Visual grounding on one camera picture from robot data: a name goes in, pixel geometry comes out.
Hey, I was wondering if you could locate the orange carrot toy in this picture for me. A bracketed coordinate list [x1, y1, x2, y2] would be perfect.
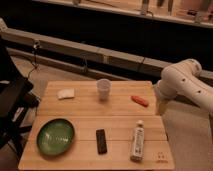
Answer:
[131, 96, 149, 107]

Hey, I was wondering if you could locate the black chair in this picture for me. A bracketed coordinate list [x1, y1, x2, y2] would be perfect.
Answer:
[0, 37, 39, 157]

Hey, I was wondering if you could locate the black hanging cable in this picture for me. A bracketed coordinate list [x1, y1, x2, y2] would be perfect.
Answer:
[27, 40, 41, 81]

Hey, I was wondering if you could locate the white glue bottle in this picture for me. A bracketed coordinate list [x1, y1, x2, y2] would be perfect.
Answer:
[130, 120, 145, 162]

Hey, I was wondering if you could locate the black remote control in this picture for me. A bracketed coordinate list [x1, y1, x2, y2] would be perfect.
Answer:
[96, 129, 107, 154]

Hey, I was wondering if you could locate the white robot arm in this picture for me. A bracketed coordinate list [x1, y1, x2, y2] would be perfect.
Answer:
[154, 59, 213, 125]

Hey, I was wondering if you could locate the green ceramic bowl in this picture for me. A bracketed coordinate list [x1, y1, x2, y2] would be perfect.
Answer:
[36, 118, 75, 156]

